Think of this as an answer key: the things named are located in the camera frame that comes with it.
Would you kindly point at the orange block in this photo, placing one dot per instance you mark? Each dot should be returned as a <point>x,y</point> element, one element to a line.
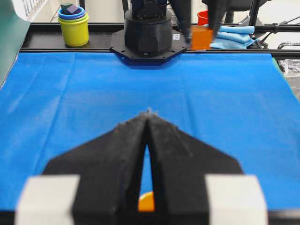
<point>201,38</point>

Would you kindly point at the purple block in cup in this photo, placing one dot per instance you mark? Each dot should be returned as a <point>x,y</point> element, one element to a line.
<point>73,10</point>

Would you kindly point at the red bucket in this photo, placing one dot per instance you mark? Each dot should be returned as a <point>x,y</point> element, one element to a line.
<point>203,18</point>

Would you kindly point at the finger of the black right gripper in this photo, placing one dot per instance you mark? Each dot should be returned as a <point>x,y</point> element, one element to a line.
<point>216,11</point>
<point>182,10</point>

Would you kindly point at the orange round object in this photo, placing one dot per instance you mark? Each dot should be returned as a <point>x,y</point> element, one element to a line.
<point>146,202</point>

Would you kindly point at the black table rail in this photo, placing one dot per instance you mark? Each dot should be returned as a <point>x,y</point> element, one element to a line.
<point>162,45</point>

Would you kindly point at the dark green block in cup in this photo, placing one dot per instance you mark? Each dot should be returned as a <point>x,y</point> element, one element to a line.
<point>64,7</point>

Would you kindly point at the green board panel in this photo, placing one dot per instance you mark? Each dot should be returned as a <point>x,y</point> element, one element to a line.
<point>13,31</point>

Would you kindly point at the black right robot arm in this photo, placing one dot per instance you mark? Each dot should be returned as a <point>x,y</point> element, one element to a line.
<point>146,16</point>

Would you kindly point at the yellow-green stacked cup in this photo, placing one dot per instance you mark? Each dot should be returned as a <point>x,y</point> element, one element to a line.
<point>75,32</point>

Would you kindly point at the blue table cloth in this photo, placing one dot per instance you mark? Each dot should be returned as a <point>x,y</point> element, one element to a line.
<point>238,103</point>

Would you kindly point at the light blue folded towel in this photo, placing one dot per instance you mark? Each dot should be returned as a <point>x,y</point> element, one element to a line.
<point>233,37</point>

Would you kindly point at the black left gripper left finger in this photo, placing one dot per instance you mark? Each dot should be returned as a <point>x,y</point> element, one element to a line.
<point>90,184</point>

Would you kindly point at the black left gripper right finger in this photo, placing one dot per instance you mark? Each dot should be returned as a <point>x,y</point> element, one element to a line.
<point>196,184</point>

